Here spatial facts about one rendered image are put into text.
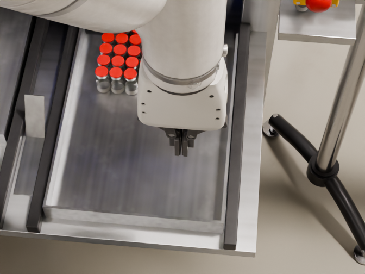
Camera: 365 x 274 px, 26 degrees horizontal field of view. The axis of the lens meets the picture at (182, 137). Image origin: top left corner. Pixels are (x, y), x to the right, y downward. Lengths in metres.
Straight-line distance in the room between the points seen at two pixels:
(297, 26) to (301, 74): 1.04
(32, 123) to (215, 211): 0.31
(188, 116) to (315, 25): 0.54
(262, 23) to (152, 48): 0.58
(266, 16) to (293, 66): 1.10
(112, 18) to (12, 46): 0.79
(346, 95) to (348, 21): 0.40
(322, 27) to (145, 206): 0.45
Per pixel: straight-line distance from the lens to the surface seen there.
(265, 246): 2.11
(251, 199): 1.18
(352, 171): 2.25
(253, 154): 1.22
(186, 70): 0.78
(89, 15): 0.55
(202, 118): 0.89
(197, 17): 0.72
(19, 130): 1.24
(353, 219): 2.07
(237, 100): 1.25
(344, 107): 1.81
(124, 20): 0.59
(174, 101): 0.86
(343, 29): 1.38
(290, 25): 1.37
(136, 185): 1.19
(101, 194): 1.19
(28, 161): 1.23
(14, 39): 1.36
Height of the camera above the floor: 1.94
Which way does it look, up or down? 59 degrees down
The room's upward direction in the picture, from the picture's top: straight up
